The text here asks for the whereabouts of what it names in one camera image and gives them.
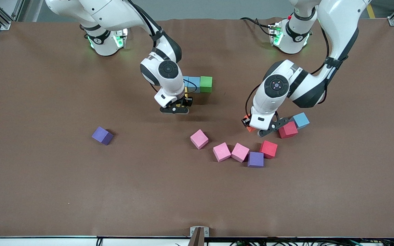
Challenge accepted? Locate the green foam cube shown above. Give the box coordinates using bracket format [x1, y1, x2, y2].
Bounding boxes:
[200, 76, 213, 93]

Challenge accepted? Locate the pink foam cube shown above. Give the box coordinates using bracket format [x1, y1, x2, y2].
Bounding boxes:
[231, 142, 250, 163]
[190, 129, 209, 150]
[213, 142, 232, 163]

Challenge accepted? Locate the red foam cube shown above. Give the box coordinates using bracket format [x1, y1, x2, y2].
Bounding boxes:
[260, 140, 278, 159]
[278, 121, 299, 139]

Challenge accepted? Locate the purple foam cube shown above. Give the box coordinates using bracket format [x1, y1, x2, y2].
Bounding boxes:
[247, 151, 264, 168]
[92, 126, 114, 146]

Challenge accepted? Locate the brown table cover sheet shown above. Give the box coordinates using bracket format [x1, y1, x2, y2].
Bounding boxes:
[0, 17, 394, 238]

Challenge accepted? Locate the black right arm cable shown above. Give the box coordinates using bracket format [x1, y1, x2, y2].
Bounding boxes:
[129, 0, 198, 99]

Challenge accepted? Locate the black base cable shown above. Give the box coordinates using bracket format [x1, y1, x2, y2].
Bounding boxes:
[240, 16, 277, 37]

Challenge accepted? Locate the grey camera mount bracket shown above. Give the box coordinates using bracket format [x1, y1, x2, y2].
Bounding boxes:
[189, 226, 210, 246]

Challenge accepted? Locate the white table edge rail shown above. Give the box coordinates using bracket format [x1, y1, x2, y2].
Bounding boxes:
[0, 235, 394, 246]

